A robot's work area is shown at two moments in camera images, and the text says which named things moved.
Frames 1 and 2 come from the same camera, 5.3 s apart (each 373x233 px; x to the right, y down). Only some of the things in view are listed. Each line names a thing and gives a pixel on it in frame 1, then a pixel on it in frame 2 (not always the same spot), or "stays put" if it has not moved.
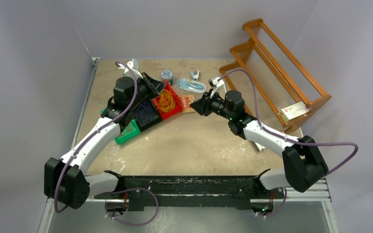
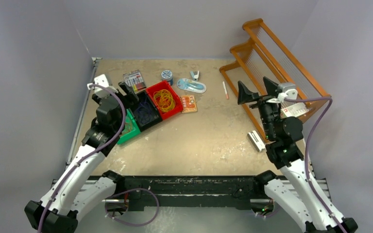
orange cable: [127, 129] stays put
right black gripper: [201, 106] → [245, 95]
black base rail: [190, 192] stays put
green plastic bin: [131, 129] stays put
